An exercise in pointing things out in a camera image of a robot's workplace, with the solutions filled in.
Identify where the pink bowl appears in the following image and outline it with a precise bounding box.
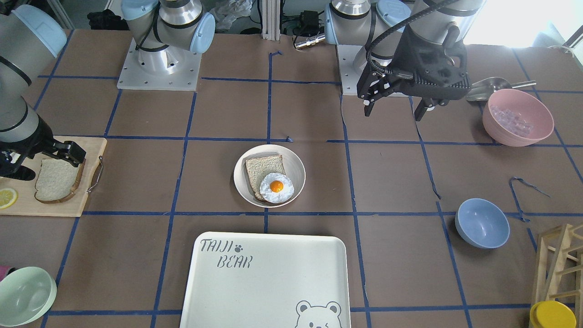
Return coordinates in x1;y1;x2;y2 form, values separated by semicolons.
482;89;555;147

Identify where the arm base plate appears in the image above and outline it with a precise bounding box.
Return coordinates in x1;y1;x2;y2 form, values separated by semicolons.
117;40;202;92
337;44;367;96

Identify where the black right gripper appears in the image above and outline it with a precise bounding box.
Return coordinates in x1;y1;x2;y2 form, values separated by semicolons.
0;118;86;180

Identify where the white bread slice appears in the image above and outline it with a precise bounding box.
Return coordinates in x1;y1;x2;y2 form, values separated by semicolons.
35;158;85;204

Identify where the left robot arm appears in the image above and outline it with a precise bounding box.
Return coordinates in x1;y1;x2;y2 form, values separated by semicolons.
325;0;485;121

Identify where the green bowl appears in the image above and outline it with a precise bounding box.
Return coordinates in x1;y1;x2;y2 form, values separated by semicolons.
0;266;57;327

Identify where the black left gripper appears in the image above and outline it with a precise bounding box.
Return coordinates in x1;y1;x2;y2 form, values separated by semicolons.
357;24;472;121

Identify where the yellow cup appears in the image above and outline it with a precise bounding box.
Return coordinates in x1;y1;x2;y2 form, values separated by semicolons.
529;300;577;328

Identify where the blue bowl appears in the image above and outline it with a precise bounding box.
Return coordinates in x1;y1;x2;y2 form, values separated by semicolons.
455;199;511;249

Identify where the cream round plate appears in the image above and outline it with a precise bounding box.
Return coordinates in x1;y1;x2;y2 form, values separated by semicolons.
233;144;306;208

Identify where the pink cloth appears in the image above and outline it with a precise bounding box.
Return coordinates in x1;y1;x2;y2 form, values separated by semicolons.
0;265;17;281

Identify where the metal scoop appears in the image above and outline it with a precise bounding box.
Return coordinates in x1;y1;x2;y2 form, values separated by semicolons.
465;77;537;102

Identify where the wooden dish rack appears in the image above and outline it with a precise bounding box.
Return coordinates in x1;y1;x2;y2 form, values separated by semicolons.
531;224;583;320

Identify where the fried egg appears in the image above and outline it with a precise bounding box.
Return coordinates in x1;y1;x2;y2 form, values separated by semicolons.
260;173;295;204

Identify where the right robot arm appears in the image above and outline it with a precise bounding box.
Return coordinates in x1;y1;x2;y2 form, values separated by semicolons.
0;0;216;181

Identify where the wooden cutting board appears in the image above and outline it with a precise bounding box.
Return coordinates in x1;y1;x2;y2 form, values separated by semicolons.
0;136;107;217

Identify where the lemon slice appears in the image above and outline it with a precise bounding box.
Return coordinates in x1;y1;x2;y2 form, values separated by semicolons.
0;188;19;210

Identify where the cream bear serving tray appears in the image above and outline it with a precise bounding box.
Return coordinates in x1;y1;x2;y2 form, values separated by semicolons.
180;232;351;328

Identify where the bread slice in plate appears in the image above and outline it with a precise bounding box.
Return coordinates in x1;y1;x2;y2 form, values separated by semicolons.
245;155;286;203

